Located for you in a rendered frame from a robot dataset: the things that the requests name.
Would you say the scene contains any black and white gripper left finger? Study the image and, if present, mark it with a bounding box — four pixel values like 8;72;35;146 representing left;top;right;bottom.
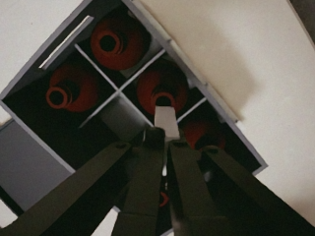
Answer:
0;106;166;236

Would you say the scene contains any dark grey rectangular tray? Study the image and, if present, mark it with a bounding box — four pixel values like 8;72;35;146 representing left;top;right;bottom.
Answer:
0;118;72;217

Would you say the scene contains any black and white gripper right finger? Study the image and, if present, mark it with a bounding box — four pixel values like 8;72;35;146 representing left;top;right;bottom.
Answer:
163;107;315;236

